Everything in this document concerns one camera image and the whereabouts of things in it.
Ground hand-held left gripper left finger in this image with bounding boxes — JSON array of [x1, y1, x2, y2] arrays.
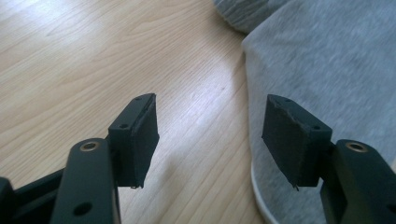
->
[[106, 92, 161, 189]]

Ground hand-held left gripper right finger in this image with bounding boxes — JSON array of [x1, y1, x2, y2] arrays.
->
[[262, 94, 333, 189]]

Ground grey shorts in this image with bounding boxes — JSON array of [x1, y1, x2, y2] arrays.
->
[[213, 0, 396, 224]]

